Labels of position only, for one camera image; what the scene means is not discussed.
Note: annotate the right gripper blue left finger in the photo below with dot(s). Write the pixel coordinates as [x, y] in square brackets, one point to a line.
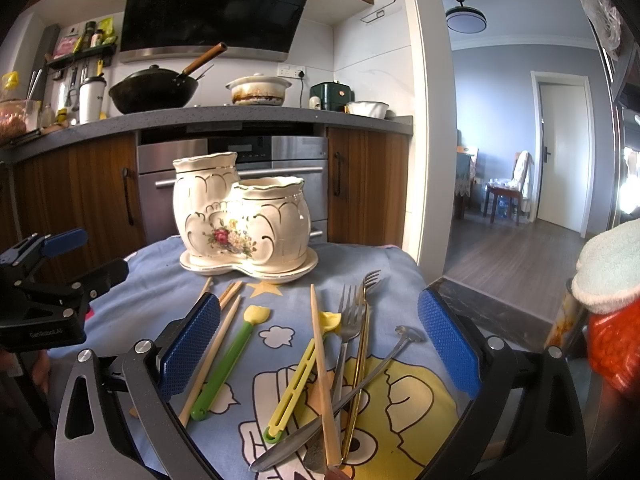
[177, 360]

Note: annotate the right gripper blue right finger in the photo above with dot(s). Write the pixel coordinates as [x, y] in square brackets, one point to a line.
[459, 354]

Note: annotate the silver spoon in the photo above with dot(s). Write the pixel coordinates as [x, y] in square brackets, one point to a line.
[279, 452]

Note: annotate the wooden chopstick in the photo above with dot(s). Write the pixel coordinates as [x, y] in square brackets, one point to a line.
[229, 294]
[332, 453]
[212, 351]
[206, 286]

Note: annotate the green handled yellow spoon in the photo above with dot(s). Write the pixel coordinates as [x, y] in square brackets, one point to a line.
[253, 315]

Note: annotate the gold fork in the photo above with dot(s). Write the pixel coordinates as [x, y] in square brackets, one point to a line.
[368, 283]

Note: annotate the silver fork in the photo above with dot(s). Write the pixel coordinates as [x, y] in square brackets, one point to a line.
[352, 317]

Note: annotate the yellow handled plastic spoon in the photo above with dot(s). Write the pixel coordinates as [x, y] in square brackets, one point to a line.
[282, 414]

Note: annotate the dark green kitchen appliance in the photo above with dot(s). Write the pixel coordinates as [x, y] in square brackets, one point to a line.
[333, 95]

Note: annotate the person left hand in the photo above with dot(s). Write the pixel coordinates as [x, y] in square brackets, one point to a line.
[40, 370]

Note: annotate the blue cartoon table cloth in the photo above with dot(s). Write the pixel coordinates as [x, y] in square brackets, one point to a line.
[405, 414]

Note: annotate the white floral ceramic utensil holder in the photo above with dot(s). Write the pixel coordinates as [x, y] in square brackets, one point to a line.
[259, 226]

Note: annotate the orange mesh bag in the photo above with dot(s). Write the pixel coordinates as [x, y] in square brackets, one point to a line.
[613, 342]

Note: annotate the white cloth bundle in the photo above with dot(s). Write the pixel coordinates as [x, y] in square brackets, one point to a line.
[607, 270]

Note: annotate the wooden chair with cloth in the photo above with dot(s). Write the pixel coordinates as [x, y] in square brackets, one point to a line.
[512, 190]

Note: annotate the wooden lower cabinet door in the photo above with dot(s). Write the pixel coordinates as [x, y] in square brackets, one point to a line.
[367, 180]

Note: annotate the white interior door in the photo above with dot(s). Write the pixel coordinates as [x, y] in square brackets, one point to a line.
[565, 155]

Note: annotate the white thermos cup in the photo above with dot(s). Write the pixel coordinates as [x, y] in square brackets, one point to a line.
[91, 95]

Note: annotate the white bowl on counter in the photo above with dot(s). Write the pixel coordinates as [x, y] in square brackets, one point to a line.
[369, 109]

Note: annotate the white ceramic casserole pot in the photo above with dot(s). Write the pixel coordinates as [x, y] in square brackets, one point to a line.
[258, 89]

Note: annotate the round ceiling lamp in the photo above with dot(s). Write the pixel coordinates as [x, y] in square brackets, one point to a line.
[465, 20]

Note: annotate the black range hood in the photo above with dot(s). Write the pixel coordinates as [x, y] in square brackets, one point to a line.
[262, 29]

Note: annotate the clear plastic bag on shelf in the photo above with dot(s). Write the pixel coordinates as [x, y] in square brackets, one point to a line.
[607, 24]

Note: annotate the black wok wooden handle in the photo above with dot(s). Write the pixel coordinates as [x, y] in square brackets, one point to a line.
[157, 88]

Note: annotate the wall spice shelf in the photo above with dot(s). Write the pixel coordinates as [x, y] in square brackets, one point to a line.
[92, 39]

